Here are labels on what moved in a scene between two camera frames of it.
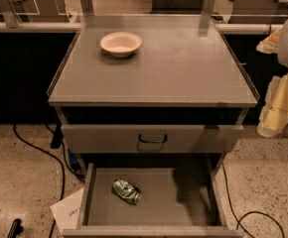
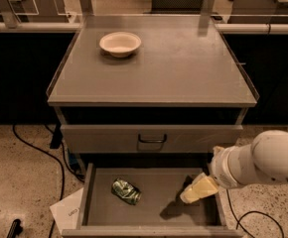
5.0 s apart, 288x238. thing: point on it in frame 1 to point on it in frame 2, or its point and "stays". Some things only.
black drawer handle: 153,141 stays
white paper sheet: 68,210 stays
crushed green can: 126,190 stays
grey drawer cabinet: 152,104 stays
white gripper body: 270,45 to 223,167
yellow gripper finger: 262,128 to 190,185
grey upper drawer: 148,138 stays
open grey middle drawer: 151,202 stays
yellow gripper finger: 287,99 to 202,187
